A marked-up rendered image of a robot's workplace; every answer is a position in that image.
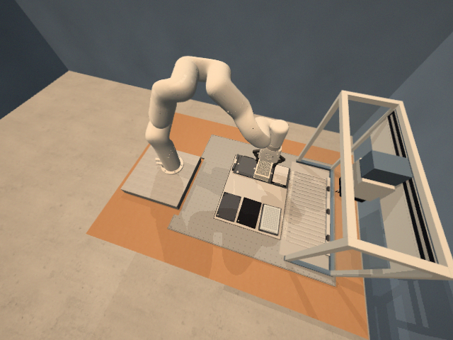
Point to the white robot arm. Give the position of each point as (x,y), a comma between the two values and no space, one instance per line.
(182,86)

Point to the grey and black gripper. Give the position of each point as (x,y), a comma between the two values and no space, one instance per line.
(269,156)

